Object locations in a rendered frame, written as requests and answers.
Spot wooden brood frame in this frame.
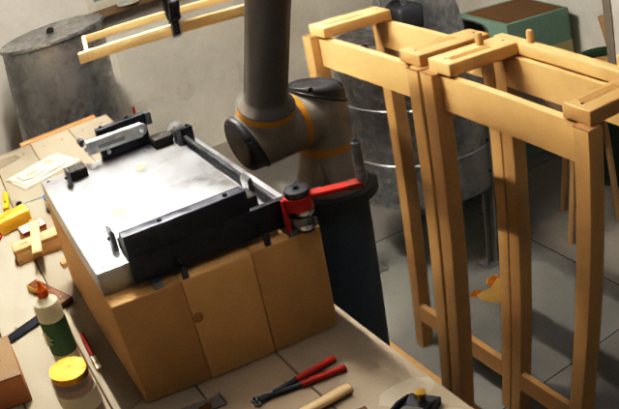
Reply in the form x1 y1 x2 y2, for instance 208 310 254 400
76 0 246 66

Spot grey range nut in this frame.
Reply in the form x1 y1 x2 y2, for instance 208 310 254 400
165 122 195 147

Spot silver end stop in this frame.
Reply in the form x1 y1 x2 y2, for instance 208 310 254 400
76 121 149 157

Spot silver and black jig body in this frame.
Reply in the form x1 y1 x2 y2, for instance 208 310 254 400
42 111 320 297

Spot red cam lever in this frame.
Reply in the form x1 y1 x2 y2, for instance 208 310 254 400
279 138 369 237

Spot wooden drying rack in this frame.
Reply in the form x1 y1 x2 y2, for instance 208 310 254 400
301 4 619 409

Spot brown try square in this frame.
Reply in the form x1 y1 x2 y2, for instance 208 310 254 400
25 278 74 309

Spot grey lidded metal drum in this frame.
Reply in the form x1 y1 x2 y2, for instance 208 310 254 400
0 12 123 143

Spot orange wooden board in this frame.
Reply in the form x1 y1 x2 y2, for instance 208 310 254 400
18 113 98 148

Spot white papers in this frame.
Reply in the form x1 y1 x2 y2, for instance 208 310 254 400
4 152 82 190

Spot red and white small box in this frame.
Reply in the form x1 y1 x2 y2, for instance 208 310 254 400
17 217 48 240

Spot yellow block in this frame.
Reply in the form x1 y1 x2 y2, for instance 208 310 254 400
0 202 32 237

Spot crossed wooden pieces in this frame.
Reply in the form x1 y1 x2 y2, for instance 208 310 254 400
11 218 63 266

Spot white and green glue bottle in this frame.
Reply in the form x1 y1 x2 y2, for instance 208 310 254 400
33 281 79 358

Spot red pencil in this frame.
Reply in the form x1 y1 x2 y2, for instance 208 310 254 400
78 332 103 372

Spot green box with brown top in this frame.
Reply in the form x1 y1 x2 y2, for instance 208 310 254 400
458 0 580 55

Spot jar with yellow lid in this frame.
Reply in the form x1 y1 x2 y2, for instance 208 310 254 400
47 355 103 409

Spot orange rag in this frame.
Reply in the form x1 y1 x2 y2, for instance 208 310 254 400
470 274 503 305

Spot black tool with yellow knob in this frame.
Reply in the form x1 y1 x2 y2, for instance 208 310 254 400
388 388 444 409

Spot red handled pliers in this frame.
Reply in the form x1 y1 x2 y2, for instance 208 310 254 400
250 355 349 406

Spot wooden tool handle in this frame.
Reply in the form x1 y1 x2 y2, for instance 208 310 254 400
298 382 355 409

